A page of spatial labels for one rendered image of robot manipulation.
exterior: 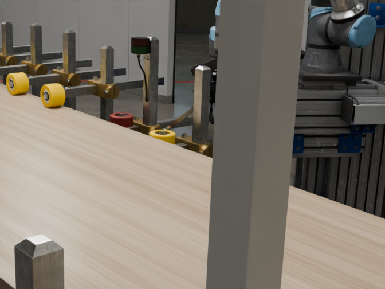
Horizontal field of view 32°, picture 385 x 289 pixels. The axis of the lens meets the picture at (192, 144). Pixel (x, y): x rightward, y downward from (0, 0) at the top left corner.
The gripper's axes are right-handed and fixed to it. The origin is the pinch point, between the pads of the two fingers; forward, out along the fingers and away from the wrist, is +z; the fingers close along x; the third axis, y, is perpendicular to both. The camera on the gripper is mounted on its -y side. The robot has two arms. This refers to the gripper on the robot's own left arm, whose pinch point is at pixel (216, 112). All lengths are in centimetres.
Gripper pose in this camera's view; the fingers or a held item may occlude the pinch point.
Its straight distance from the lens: 212.3
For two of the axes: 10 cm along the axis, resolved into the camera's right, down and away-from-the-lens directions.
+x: 4.2, -2.3, 8.8
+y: 9.1, 1.5, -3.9
